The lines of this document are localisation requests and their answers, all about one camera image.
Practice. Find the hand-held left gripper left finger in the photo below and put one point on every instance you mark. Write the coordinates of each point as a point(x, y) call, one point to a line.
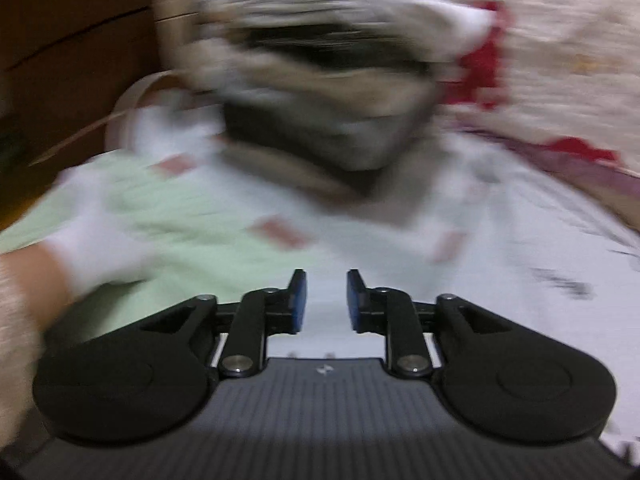
point(297, 305)

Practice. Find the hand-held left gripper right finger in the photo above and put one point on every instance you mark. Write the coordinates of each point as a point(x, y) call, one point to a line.
point(356, 305)

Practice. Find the light grey garment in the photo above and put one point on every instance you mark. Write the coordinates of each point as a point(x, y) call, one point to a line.
point(475, 285)

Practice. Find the stack of folded clothes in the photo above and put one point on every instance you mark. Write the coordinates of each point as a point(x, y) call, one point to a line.
point(325, 125)

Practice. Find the light green blanket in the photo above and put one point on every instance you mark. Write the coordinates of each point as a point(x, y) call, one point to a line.
point(200, 240)

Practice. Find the checkered cartoon dog rug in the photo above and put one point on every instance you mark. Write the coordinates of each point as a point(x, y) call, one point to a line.
point(170, 165)

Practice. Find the white sock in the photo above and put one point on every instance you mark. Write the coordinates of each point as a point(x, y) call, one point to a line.
point(95, 230)

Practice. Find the person's bare leg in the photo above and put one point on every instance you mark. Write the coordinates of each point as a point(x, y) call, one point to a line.
point(20, 320)

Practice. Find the quilted bear print bedspread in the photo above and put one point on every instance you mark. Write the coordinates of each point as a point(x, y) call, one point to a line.
point(550, 60)

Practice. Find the dark wooden dresser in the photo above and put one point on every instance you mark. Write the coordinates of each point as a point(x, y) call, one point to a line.
point(75, 60)

